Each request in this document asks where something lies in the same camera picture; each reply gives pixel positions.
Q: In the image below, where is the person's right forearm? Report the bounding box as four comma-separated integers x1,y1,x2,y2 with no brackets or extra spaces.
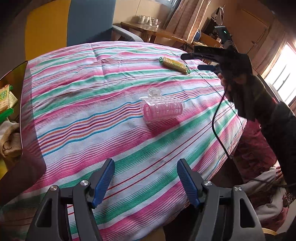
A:
233,76,296,186

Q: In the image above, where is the person's red patterned clothing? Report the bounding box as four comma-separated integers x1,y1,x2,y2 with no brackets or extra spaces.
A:
233,120,296,232

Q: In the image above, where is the group of glass cups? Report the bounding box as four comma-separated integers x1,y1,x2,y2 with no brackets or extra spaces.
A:
137,14,160,26

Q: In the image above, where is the person's right hand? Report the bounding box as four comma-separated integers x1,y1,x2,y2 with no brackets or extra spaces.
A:
218,73,255,102

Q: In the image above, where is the grey cloth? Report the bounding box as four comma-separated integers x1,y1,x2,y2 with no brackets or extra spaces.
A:
243,167,285,224

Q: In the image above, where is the wooden desk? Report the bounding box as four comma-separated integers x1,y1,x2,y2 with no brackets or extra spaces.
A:
192,32,223,49

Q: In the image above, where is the wooden side table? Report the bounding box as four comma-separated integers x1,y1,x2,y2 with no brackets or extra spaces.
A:
120,21,188,44

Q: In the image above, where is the clear-wrapped cracker roll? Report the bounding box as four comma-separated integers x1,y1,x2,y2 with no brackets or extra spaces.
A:
159,56,190,75

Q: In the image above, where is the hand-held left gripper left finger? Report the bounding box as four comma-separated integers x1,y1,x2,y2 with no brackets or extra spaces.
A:
25,158,115,241

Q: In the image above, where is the green yellow cracker packet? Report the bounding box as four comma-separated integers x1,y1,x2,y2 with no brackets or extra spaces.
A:
0,107,14,123
0,85,18,114

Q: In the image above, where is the pink hair roller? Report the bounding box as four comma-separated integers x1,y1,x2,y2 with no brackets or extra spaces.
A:
139,88,185,123

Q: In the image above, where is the beige sock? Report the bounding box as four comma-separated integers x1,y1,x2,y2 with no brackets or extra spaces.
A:
0,122,22,158

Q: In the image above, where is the pink beige curtain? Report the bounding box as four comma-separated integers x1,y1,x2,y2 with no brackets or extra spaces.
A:
165,0,213,44

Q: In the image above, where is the gold tin container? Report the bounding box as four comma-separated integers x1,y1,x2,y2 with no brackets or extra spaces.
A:
0,61,47,209

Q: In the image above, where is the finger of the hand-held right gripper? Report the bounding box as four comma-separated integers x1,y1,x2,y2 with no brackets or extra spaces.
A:
198,64,220,72
181,46,225,61

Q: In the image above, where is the grey yellow blue armchair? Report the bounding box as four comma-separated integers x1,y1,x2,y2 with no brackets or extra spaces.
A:
24,0,144,62

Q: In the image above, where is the wooden door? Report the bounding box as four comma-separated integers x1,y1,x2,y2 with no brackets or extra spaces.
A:
238,9,271,70

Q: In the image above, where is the striped pink green tablecloth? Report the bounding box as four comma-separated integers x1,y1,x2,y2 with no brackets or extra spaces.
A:
0,41,247,241

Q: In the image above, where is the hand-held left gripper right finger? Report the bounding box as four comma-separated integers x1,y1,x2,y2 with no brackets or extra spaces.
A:
177,158,266,241

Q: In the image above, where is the black cable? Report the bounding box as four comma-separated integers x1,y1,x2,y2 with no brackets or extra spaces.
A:
212,93,232,159

